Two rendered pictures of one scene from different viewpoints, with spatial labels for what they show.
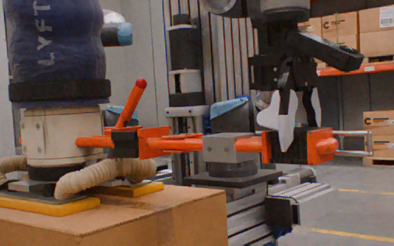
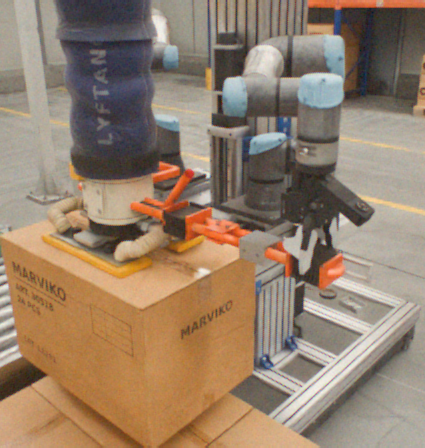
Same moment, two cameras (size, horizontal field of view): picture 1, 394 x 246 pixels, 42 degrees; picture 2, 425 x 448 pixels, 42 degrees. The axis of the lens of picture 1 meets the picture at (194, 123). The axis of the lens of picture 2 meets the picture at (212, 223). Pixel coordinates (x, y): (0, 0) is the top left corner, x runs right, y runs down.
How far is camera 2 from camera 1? 0.44 m
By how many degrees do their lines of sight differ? 20
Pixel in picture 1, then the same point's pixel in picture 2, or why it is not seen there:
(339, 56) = (353, 214)
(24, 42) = (85, 121)
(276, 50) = (305, 190)
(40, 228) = (107, 293)
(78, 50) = (133, 130)
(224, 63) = not seen: hidden behind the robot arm
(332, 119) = (389, 56)
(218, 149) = (251, 253)
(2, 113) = (31, 55)
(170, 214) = (209, 279)
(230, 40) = not seen: hidden behind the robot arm
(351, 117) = (410, 56)
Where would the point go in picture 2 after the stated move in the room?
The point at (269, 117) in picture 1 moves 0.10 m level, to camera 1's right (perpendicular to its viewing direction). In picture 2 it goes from (293, 246) to (346, 247)
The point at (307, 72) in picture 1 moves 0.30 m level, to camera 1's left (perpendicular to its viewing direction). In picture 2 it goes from (328, 212) to (168, 212)
